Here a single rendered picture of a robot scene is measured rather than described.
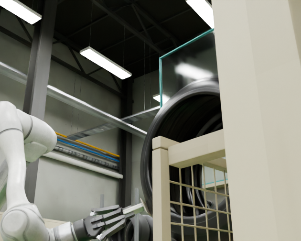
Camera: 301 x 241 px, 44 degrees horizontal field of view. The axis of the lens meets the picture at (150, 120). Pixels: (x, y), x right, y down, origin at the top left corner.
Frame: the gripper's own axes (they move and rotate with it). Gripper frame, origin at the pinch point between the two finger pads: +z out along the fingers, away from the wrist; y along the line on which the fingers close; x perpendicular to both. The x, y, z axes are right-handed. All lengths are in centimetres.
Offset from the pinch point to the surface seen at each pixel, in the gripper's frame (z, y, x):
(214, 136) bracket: 10, 38, 72
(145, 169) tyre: 8.9, -9.3, 6.4
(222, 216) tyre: 21.0, 22.4, 16.9
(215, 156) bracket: 10, 39, 70
